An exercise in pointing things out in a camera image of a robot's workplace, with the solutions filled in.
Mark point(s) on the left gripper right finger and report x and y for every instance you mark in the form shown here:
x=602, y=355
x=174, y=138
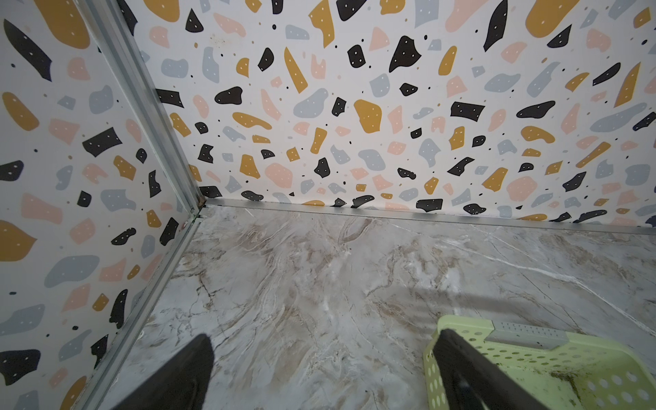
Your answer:
x=473, y=382

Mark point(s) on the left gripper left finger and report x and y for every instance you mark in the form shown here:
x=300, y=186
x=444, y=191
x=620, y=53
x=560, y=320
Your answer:
x=182, y=383

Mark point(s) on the light green plastic bin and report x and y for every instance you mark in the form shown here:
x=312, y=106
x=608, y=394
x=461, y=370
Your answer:
x=561, y=369

